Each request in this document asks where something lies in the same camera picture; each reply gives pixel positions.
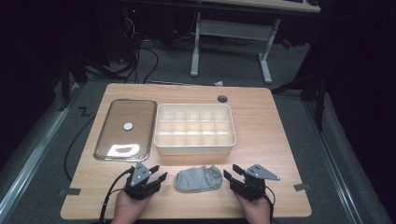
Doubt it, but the black floor cable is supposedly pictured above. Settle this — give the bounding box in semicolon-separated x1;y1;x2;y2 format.
63;114;96;183

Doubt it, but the grey sock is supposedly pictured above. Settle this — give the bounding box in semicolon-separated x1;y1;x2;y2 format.
173;164;224;193

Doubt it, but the person's left hand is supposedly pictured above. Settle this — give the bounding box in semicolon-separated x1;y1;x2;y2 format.
111;189;153;224

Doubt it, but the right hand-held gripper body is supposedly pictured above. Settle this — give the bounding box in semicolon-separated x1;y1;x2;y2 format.
230;163;280;202

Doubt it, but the grey tape piece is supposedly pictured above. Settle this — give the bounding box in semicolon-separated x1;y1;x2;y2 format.
59;188;82;197
293;182;312;192

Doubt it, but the black metal stand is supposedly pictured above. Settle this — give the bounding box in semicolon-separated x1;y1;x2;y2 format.
271;70;329;133
58;55;89;112

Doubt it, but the white divided storage box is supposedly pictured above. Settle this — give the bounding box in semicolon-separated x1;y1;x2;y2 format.
153;103;237;156

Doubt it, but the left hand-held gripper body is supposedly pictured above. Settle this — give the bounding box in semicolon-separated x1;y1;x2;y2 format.
124;161;160;201

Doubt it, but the metal floor rail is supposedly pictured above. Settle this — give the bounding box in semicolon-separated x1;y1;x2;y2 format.
0;83;80;218
303;99;365;224

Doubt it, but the transparent box lid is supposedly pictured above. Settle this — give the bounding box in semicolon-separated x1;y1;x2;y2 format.
93;98;158;162

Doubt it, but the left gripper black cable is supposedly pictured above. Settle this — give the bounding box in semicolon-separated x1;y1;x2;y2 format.
98;169;134;224

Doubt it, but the bundle of black cables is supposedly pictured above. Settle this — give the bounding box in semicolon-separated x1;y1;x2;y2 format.
87;12;161;85

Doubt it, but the white-legged desk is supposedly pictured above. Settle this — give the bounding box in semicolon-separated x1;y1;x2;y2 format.
190;0;321;85

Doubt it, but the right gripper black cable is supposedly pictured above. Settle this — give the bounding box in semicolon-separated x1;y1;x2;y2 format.
262;186;278;224

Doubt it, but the person's right hand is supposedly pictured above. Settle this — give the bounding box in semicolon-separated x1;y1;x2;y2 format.
233;191;272;224

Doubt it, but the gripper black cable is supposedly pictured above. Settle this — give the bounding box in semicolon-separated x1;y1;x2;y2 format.
98;169;134;224
262;186;278;224

